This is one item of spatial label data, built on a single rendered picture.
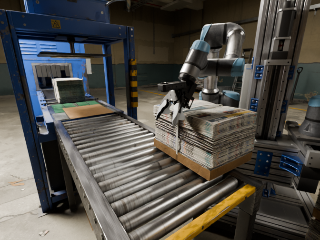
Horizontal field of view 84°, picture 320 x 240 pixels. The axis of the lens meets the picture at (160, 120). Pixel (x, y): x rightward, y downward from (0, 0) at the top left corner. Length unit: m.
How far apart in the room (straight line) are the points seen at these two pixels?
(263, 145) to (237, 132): 0.61
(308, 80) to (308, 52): 0.89
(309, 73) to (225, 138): 7.10
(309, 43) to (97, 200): 7.62
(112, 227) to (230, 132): 0.49
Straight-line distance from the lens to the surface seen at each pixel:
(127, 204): 0.64
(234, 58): 0.85
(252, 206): 0.81
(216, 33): 1.17
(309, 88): 7.73
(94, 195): 0.69
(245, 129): 0.80
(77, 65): 3.98
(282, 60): 1.37
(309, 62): 7.74
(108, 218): 0.60
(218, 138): 0.66
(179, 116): 0.67
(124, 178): 0.75
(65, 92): 2.35
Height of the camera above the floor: 1.22
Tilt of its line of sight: 17 degrees down
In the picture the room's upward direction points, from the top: straight up
